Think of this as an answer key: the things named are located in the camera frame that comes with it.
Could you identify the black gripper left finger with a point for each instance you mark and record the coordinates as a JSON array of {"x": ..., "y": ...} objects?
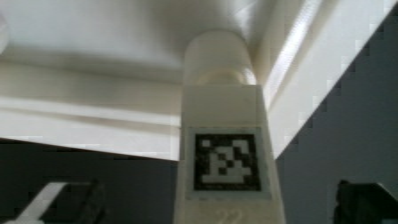
[{"x": 66, "y": 204}]

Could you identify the white square table top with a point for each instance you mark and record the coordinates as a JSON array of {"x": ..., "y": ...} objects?
[{"x": 91, "y": 64}]

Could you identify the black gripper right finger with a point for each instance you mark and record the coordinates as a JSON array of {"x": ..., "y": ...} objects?
[{"x": 366, "y": 205}]

